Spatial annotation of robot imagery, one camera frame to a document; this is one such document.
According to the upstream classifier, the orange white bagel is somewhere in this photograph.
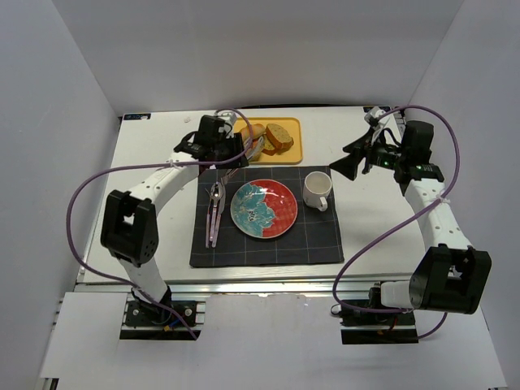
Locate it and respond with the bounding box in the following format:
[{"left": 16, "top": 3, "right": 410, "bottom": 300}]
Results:
[{"left": 246, "top": 136, "right": 265, "bottom": 163}]

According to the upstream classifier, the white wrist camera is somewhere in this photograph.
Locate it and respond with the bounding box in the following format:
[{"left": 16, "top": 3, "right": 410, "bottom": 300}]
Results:
[
  {"left": 364, "top": 106, "right": 390, "bottom": 136},
  {"left": 214, "top": 110, "right": 237, "bottom": 137}
]

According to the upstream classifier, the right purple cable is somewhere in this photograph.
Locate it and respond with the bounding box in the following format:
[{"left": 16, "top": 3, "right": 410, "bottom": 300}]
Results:
[{"left": 331, "top": 105, "right": 461, "bottom": 340}]

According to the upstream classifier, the silver spoon pink handle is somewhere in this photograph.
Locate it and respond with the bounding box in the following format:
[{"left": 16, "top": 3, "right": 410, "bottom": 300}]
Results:
[{"left": 209, "top": 181, "right": 223, "bottom": 247}]

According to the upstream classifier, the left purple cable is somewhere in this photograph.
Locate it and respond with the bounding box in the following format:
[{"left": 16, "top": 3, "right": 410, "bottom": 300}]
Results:
[{"left": 67, "top": 107, "right": 253, "bottom": 340}]

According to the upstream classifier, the upper brown bread slice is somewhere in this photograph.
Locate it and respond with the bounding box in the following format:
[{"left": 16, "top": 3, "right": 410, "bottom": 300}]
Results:
[{"left": 266, "top": 123, "right": 294, "bottom": 150}]

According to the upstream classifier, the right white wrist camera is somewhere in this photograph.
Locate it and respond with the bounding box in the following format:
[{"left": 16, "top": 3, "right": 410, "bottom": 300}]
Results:
[{"left": 364, "top": 106, "right": 390, "bottom": 136}]

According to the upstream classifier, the purple cable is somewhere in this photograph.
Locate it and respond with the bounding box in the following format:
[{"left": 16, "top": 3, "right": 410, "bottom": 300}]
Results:
[
  {"left": 67, "top": 107, "right": 253, "bottom": 340},
  {"left": 331, "top": 105, "right": 461, "bottom": 340}
]

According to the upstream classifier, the brown bread slice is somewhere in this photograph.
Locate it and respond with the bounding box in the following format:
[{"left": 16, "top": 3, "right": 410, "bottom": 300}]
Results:
[
  {"left": 266, "top": 123, "right": 294, "bottom": 150},
  {"left": 262, "top": 136, "right": 283, "bottom": 156}
]

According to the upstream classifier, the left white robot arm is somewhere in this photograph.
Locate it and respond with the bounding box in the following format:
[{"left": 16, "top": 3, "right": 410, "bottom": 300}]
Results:
[{"left": 101, "top": 109, "right": 249, "bottom": 305}]

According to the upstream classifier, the dark checked placemat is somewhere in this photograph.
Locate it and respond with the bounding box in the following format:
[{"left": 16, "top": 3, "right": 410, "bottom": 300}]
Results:
[{"left": 189, "top": 166, "right": 345, "bottom": 268}]

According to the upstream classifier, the left blue table label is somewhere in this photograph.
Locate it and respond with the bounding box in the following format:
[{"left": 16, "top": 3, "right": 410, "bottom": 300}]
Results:
[{"left": 123, "top": 113, "right": 151, "bottom": 121}]

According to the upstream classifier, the yellow tray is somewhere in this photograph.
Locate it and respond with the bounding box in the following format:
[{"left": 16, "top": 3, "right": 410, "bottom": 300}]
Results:
[{"left": 249, "top": 117, "right": 303, "bottom": 165}]

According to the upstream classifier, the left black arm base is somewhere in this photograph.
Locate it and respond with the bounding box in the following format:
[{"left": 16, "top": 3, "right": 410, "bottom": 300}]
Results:
[{"left": 119, "top": 296, "right": 206, "bottom": 341}]

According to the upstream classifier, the white mug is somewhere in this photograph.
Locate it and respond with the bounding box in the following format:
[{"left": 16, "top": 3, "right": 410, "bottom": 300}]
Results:
[{"left": 302, "top": 171, "right": 332, "bottom": 212}]

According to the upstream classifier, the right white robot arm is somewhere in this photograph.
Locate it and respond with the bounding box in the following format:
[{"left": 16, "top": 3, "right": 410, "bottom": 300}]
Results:
[{"left": 330, "top": 120, "right": 492, "bottom": 314}]

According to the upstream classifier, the round striped bread roll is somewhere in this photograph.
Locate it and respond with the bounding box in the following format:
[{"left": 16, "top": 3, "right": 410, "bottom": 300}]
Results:
[{"left": 240, "top": 123, "right": 266, "bottom": 142}]

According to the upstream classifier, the lower brown bread slice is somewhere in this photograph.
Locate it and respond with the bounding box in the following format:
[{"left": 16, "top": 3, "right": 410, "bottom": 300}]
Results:
[{"left": 262, "top": 136, "right": 283, "bottom": 156}]

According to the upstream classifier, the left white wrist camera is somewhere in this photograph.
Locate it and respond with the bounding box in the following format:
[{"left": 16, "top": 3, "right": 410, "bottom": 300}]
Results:
[{"left": 214, "top": 110, "right": 237, "bottom": 137}]

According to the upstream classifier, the red and teal plate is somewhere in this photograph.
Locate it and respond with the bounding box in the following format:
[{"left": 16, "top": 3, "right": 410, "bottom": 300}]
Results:
[{"left": 230, "top": 179, "right": 298, "bottom": 240}]

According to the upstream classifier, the aluminium table frame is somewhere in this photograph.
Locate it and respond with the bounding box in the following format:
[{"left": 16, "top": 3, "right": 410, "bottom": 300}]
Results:
[{"left": 56, "top": 106, "right": 464, "bottom": 326}]

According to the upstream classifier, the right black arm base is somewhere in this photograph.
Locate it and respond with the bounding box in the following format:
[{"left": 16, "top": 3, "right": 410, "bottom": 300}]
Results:
[{"left": 331, "top": 284, "right": 419, "bottom": 345}]

